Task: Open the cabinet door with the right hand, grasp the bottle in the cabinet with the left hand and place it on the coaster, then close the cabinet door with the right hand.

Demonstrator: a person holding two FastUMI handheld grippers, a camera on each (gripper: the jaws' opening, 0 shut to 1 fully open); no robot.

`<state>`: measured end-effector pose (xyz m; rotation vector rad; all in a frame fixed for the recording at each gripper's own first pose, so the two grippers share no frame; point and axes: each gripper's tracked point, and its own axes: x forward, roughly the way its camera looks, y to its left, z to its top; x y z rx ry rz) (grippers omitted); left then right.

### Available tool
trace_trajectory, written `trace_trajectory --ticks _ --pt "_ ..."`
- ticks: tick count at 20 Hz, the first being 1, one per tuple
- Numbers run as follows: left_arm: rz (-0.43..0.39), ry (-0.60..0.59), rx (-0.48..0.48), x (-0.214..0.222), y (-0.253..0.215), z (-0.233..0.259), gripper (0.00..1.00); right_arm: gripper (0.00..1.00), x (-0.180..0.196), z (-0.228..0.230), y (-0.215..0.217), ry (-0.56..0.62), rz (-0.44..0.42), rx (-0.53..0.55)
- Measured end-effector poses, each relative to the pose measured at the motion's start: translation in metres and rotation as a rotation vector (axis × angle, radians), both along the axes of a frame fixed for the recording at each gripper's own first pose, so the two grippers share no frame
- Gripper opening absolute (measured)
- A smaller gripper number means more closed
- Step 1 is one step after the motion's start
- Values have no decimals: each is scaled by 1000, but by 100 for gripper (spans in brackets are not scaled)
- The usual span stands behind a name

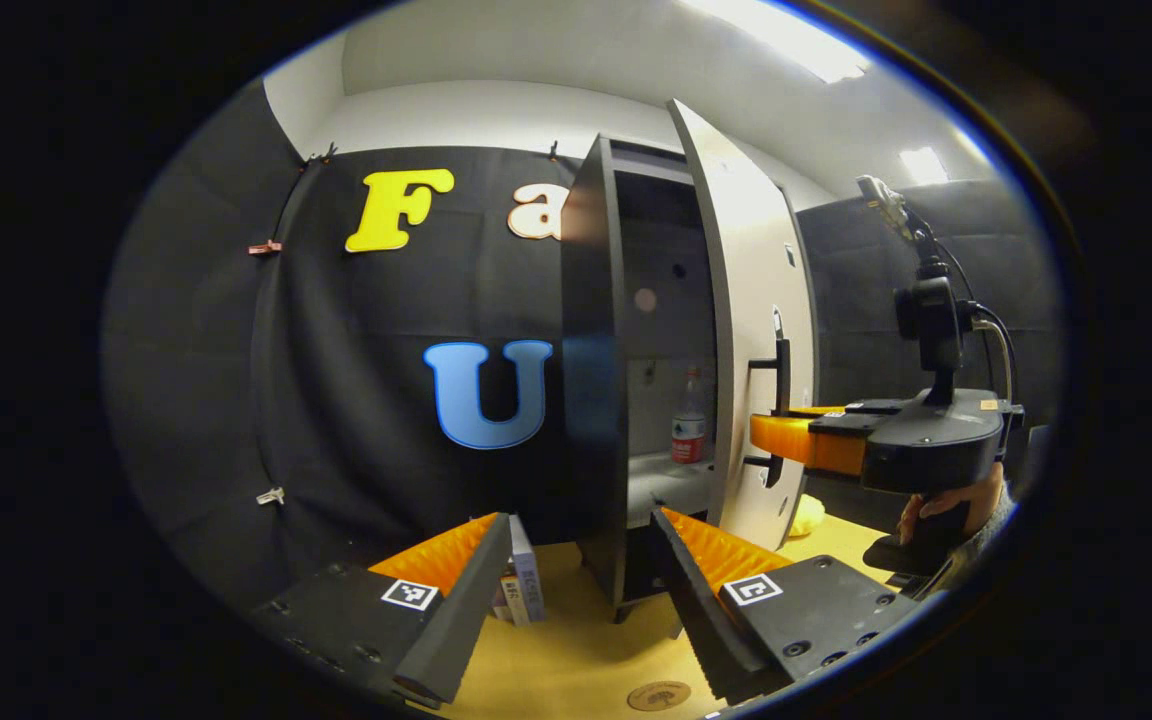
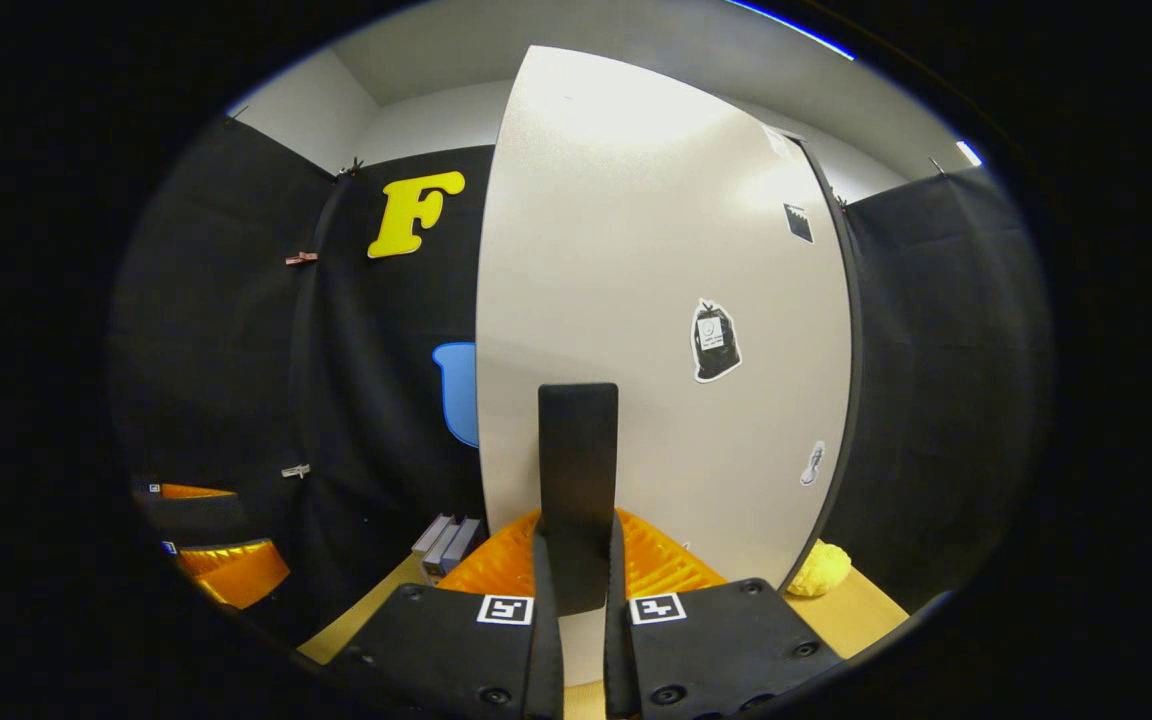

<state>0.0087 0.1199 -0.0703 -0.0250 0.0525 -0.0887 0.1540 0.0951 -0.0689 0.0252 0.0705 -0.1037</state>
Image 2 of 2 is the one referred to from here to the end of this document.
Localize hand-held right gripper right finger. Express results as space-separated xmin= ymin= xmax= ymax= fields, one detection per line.
xmin=604 ymin=508 xmax=847 ymax=720

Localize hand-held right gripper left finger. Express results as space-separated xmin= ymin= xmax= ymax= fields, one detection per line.
xmin=326 ymin=508 xmax=565 ymax=720

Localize black door handle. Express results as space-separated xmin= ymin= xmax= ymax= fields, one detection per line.
xmin=537 ymin=383 xmax=620 ymax=616

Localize beige cabinet door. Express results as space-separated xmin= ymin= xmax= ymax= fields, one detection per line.
xmin=476 ymin=45 xmax=852 ymax=691

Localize black backdrop cloth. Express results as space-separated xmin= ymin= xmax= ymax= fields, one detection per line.
xmin=106 ymin=115 xmax=1052 ymax=641

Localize yellow lumpy toy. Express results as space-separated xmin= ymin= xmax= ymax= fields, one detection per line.
xmin=787 ymin=540 xmax=852 ymax=599

